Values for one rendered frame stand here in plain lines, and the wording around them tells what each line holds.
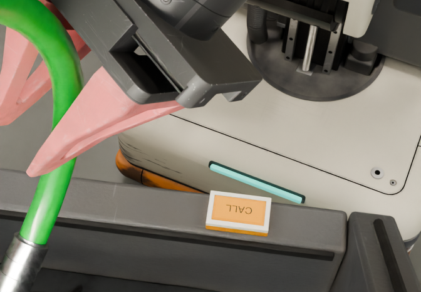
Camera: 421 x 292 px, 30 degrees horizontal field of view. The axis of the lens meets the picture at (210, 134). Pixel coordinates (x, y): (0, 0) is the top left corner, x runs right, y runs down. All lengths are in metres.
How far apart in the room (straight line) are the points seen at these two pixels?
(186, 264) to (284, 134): 0.81
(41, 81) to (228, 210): 0.30
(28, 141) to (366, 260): 1.34
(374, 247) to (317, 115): 0.93
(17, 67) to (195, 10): 0.08
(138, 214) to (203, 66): 0.37
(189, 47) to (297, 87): 1.26
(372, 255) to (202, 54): 0.31
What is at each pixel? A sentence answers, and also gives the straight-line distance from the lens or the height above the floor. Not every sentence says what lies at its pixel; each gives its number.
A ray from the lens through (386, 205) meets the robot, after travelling 1.44.
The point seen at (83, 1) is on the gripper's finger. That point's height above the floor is 1.30.
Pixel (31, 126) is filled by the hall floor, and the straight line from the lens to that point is 1.85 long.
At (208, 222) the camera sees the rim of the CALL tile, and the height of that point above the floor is 0.96.
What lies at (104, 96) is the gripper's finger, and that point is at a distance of 0.30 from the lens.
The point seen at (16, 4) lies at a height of 1.33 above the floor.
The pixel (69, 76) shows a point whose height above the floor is 1.26.
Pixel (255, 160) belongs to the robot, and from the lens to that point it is 1.45.
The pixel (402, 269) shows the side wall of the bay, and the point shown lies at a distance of 0.57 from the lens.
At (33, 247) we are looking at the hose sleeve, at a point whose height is 1.18.
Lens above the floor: 1.53
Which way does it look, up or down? 58 degrees down
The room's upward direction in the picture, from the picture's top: 2 degrees clockwise
